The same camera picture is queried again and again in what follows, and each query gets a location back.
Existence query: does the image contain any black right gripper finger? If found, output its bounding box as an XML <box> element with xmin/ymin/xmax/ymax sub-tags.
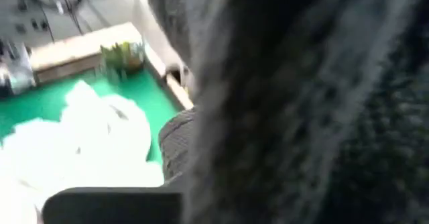
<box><xmin>42</xmin><ymin>186</ymin><xmax>184</xmax><ymax>224</ymax></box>

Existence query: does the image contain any plain white towel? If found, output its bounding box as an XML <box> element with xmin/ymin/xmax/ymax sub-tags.
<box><xmin>0</xmin><ymin>79</ymin><xmax>165</xmax><ymax>224</ymax></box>

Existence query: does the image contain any grey waffle towel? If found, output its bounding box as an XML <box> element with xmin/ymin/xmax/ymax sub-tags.
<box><xmin>158</xmin><ymin>108</ymin><xmax>198</xmax><ymax>183</ymax></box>

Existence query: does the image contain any dark grey towel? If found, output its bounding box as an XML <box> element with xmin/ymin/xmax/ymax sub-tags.
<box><xmin>143</xmin><ymin>0</ymin><xmax>429</xmax><ymax>224</ymax></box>

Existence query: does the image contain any small green potted plant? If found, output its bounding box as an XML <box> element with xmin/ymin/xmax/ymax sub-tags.
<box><xmin>97</xmin><ymin>41</ymin><xmax>147</xmax><ymax>80</ymax></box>

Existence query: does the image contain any white standing pole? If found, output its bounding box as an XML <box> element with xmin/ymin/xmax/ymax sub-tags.
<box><xmin>131</xmin><ymin>0</ymin><xmax>189</xmax><ymax>80</ymax></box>

